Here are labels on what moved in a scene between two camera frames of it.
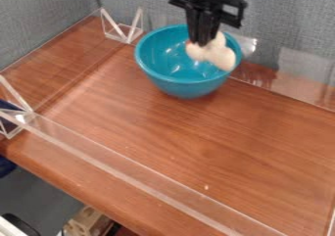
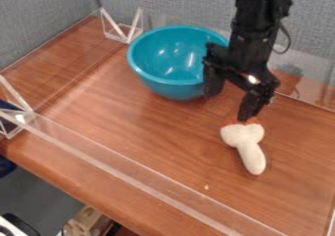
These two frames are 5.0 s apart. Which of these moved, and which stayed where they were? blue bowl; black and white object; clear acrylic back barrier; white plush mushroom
Moved: white plush mushroom
Stayed: blue bowl; black and white object; clear acrylic back barrier
